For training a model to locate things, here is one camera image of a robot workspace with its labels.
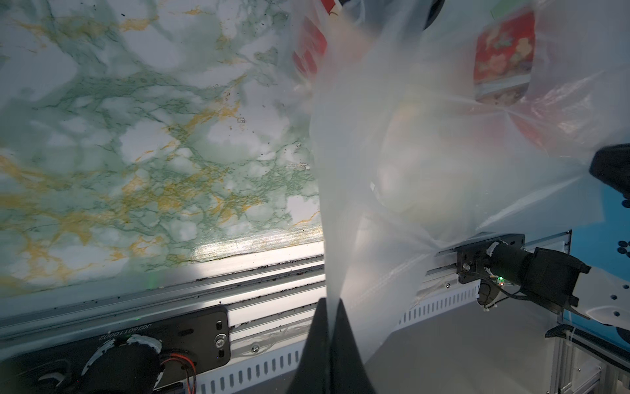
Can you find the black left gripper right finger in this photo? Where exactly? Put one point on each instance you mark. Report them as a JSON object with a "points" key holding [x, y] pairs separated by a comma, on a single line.
{"points": [[348, 374]]}

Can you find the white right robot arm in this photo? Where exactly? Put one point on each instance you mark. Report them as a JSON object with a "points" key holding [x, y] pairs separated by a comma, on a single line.
{"points": [[554, 280]]}

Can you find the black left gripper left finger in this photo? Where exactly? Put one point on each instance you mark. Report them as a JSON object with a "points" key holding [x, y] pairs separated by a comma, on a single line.
{"points": [[313, 374]]}

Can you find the red cup black lid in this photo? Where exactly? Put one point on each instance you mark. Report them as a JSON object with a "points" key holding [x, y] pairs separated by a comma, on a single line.
{"points": [[504, 59], [309, 41]]}

